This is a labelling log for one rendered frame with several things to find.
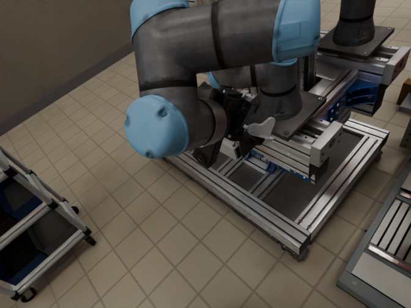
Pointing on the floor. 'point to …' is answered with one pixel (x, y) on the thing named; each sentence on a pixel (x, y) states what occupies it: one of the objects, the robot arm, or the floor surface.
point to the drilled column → (407, 137)
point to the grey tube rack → (32, 228)
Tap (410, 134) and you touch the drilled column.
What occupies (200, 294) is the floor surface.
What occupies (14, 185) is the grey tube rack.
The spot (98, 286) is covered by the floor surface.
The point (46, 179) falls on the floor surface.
